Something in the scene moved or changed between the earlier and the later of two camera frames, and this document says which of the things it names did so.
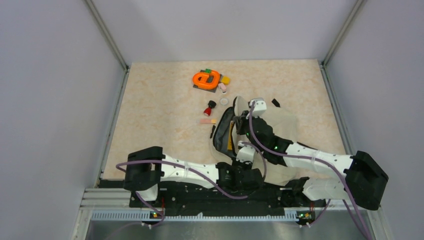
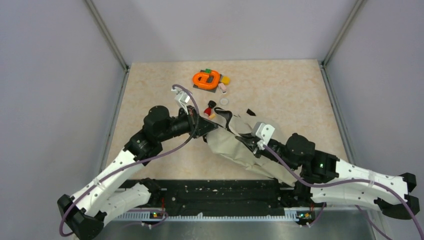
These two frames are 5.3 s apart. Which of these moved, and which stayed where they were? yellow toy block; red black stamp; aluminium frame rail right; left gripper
Moved: left gripper
Stayed: aluminium frame rail right; red black stamp; yellow toy block
